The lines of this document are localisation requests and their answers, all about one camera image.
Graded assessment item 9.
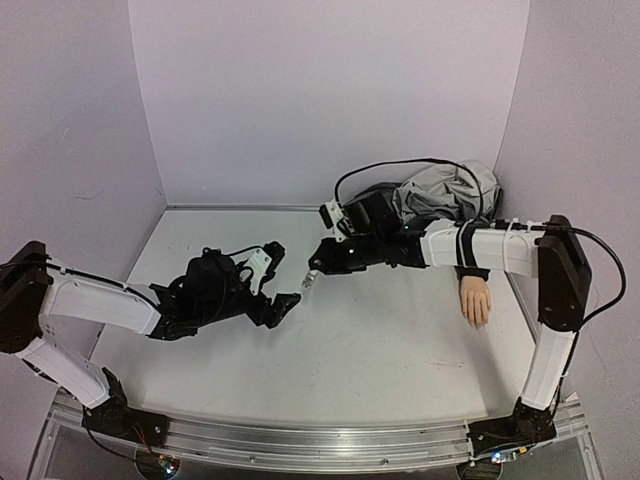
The mannequin hand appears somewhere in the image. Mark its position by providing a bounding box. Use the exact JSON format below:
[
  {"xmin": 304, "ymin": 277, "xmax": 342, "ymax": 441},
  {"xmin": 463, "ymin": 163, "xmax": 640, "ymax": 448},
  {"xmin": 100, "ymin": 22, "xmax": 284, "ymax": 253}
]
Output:
[{"xmin": 459, "ymin": 276, "xmax": 492, "ymax": 329}]

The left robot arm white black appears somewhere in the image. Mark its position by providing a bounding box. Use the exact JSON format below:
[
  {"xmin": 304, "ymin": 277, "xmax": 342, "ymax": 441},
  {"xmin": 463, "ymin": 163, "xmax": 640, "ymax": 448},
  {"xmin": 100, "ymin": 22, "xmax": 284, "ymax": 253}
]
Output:
[{"xmin": 1, "ymin": 241, "xmax": 301, "ymax": 437}]

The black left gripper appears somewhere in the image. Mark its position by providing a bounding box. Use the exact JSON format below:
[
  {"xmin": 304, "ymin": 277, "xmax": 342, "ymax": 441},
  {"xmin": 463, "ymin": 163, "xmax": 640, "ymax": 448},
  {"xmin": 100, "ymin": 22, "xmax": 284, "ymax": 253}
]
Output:
[{"xmin": 198, "ymin": 268, "xmax": 302, "ymax": 329}]

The small nail polish bottle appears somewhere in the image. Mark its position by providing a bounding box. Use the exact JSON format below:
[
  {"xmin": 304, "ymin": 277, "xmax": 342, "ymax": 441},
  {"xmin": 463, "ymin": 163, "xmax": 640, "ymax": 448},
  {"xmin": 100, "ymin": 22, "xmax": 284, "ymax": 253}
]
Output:
[{"xmin": 301, "ymin": 271, "xmax": 318, "ymax": 289}]

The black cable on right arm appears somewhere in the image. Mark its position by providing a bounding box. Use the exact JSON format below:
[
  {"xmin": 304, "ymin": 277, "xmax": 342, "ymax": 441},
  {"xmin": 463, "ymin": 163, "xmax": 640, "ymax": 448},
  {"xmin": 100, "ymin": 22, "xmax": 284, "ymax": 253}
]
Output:
[{"xmin": 333, "ymin": 158, "xmax": 627, "ymax": 331}]

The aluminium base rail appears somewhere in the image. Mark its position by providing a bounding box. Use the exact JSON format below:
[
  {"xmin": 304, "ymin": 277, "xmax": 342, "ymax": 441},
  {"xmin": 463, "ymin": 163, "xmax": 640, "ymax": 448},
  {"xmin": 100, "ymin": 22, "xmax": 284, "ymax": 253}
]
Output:
[{"xmin": 28, "ymin": 392, "xmax": 603, "ymax": 479}]

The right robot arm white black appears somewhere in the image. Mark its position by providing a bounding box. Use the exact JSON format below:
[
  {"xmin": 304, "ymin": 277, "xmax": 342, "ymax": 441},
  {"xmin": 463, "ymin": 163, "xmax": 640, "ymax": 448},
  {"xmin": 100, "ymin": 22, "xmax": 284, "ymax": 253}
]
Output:
[{"xmin": 302, "ymin": 193, "xmax": 592, "ymax": 458}]

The grey crumpled cloth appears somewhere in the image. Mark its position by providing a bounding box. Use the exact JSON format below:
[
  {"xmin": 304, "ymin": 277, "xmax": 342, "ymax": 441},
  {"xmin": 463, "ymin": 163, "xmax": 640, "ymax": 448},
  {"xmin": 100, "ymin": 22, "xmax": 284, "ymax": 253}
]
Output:
[{"xmin": 392, "ymin": 160, "xmax": 502, "ymax": 222}]

